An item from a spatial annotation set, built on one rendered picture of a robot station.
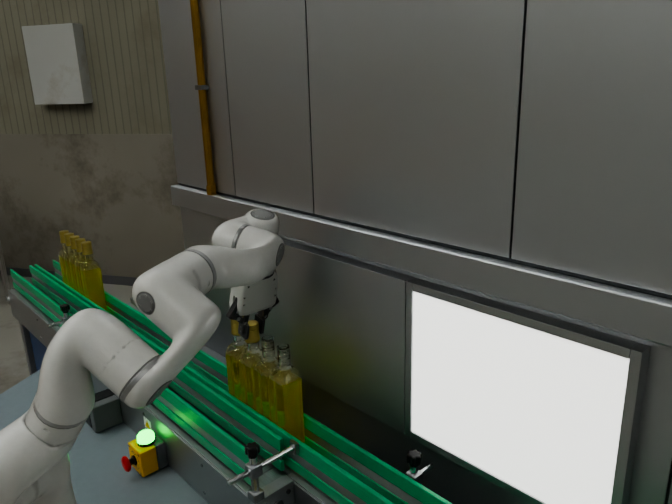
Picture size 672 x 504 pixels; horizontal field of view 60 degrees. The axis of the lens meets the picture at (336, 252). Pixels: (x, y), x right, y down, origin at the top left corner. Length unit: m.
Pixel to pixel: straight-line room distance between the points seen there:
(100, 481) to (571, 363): 1.17
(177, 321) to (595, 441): 0.67
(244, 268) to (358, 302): 0.29
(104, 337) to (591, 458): 0.76
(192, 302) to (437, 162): 0.49
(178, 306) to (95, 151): 4.35
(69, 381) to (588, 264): 0.78
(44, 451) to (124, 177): 4.19
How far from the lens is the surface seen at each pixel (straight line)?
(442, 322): 1.09
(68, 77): 5.18
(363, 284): 1.20
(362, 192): 1.19
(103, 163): 5.20
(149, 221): 5.06
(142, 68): 4.89
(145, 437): 1.59
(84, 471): 1.71
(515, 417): 1.08
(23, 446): 1.02
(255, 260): 1.06
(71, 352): 0.94
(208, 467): 1.42
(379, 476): 1.25
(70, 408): 0.97
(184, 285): 0.94
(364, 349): 1.26
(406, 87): 1.09
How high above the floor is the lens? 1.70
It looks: 17 degrees down
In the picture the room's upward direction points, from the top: 2 degrees counter-clockwise
